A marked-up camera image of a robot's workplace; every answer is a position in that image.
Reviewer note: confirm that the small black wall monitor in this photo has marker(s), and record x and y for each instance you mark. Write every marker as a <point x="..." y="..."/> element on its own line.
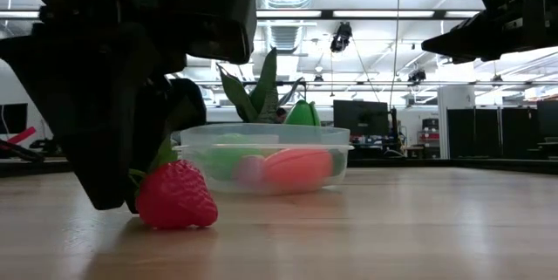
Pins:
<point x="13" y="118"/>

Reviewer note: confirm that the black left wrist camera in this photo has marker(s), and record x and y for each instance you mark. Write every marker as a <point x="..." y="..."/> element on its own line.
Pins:
<point x="205" y="14"/>

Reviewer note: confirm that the large green toy cabbage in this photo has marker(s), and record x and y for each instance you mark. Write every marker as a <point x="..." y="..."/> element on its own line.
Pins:
<point x="302" y="115"/>

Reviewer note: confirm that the dark red toy cherry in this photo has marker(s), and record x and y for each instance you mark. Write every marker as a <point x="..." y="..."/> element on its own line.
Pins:
<point x="248" y="172"/>

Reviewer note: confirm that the green leafy plant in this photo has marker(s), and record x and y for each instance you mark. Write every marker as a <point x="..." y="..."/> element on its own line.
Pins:
<point x="261" y="97"/>

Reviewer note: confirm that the red bar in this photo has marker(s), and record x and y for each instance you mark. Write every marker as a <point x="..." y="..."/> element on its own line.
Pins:
<point x="22" y="135"/>

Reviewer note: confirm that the black cabinets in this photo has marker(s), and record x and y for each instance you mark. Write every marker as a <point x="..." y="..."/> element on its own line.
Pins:
<point x="488" y="134"/>

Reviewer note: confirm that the black ceiling camera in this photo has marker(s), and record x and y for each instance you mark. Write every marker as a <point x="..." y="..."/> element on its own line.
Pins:
<point x="341" y="36"/>
<point x="417" y="75"/>

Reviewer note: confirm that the large black monitor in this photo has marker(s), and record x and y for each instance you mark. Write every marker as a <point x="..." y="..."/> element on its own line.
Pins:
<point x="359" y="116"/>

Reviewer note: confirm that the clear plastic tupperware container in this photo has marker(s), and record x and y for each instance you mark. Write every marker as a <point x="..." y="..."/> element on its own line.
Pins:
<point x="196" y="149"/>

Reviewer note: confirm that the red toy strawberry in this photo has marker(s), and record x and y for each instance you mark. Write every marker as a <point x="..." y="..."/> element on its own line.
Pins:
<point x="178" y="197"/>

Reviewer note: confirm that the white pillar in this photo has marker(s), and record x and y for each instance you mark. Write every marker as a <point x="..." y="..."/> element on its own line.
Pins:
<point x="455" y="97"/>

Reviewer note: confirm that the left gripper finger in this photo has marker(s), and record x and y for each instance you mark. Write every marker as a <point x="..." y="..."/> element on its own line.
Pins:
<point x="174" y="105"/>
<point x="87" y="110"/>

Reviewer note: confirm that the orange toy carrot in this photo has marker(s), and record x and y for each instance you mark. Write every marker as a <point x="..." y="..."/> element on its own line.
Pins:
<point x="301" y="168"/>

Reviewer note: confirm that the bumpy green toy lime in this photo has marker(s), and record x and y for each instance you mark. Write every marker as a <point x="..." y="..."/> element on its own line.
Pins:
<point x="222" y="162"/>

